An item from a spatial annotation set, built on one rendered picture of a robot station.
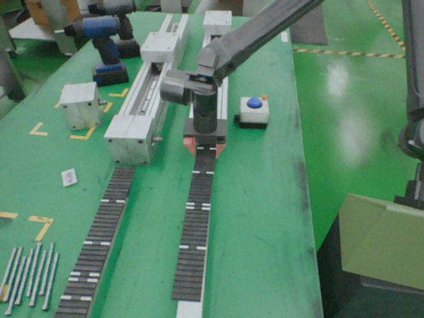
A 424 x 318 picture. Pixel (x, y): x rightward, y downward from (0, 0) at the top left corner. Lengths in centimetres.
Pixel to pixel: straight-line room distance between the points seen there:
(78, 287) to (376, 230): 50
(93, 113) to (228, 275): 58
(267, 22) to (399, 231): 44
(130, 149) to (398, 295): 64
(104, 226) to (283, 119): 59
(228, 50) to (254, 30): 7
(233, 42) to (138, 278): 50
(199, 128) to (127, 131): 18
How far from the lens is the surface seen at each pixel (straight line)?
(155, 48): 104
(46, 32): 351
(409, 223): 51
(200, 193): 64
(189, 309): 53
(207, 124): 65
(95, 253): 60
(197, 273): 54
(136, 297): 58
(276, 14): 65
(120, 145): 73
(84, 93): 91
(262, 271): 59
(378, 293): 67
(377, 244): 55
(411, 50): 66
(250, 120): 84
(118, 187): 68
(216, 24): 123
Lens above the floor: 131
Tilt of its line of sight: 44 degrees down
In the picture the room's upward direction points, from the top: straight up
